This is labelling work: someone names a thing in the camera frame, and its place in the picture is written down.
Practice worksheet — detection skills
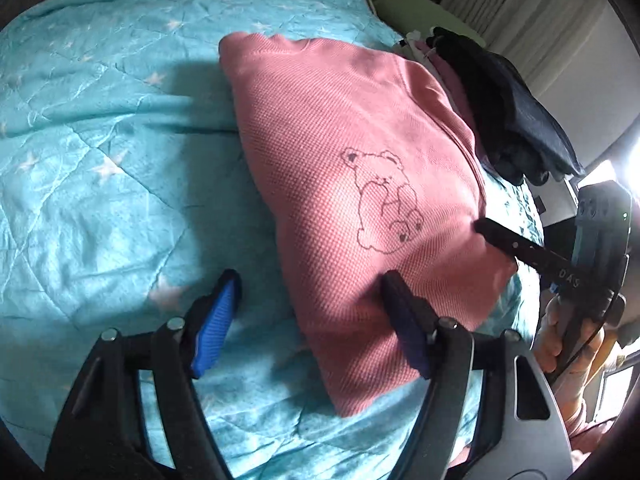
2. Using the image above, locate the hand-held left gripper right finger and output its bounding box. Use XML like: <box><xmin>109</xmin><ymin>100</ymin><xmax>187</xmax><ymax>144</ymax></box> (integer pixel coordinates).
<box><xmin>381</xmin><ymin>270</ymin><xmax>572</xmax><ymax>480</ymax></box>

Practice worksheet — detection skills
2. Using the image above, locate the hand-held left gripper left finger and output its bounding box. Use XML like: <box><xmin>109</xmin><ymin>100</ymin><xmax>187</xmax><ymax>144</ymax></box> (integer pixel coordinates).
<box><xmin>45</xmin><ymin>269</ymin><xmax>243</xmax><ymax>480</ymax></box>

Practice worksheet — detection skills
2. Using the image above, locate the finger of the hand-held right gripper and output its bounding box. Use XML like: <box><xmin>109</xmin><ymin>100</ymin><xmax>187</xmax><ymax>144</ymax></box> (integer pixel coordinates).
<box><xmin>474</xmin><ymin>217</ymin><xmax>552</xmax><ymax>273</ymax></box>

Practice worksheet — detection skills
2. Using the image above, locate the pink bear print garment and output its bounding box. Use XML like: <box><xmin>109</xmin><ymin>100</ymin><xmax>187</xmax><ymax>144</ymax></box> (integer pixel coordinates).
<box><xmin>218</xmin><ymin>31</ymin><xmax>518</xmax><ymax>418</ymax></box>

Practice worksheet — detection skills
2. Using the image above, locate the person's right forearm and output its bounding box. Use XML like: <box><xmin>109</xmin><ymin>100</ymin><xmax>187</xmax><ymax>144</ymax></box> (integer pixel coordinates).
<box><xmin>557</xmin><ymin>375</ymin><xmax>623</xmax><ymax>466</ymax></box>

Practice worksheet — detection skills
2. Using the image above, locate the person's right hand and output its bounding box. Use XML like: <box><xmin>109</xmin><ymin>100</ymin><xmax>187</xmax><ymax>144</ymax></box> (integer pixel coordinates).
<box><xmin>532</xmin><ymin>292</ymin><xmax>626</xmax><ymax>387</ymax></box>

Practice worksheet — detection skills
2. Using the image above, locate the dark navy folded garment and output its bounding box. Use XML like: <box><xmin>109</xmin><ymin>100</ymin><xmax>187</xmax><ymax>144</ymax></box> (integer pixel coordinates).
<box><xmin>432</xmin><ymin>26</ymin><xmax>587</xmax><ymax>187</ymax></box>

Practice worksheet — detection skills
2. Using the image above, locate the turquoise star print blanket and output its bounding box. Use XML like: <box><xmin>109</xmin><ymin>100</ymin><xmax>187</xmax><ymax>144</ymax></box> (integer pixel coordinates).
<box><xmin>0</xmin><ymin>0</ymin><xmax>546</xmax><ymax>480</ymax></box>

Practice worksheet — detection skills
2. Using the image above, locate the mauve folded garment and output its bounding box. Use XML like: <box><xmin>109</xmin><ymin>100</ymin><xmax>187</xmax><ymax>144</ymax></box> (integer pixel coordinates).
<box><xmin>422</xmin><ymin>45</ymin><xmax>483</xmax><ymax>128</ymax></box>

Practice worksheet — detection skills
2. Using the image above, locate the white folded garment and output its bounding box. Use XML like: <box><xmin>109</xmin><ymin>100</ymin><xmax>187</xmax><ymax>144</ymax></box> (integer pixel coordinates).
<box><xmin>395</xmin><ymin>31</ymin><xmax>438</xmax><ymax>63</ymax></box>

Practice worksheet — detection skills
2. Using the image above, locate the pale pleated curtain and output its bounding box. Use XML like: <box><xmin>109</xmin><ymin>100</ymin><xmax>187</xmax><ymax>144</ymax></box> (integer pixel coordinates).
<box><xmin>400</xmin><ymin>0</ymin><xmax>610</xmax><ymax>92</ymax></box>

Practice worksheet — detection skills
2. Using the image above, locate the green pillow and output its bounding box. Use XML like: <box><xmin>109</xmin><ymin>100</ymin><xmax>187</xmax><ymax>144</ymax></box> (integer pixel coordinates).
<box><xmin>360</xmin><ymin>0</ymin><xmax>488</xmax><ymax>50</ymax></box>

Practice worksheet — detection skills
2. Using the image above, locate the black cable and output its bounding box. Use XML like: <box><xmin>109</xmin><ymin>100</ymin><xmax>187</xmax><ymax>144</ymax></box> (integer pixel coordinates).
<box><xmin>550</xmin><ymin>255</ymin><xmax>630</xmax><ymax>377</ymax></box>

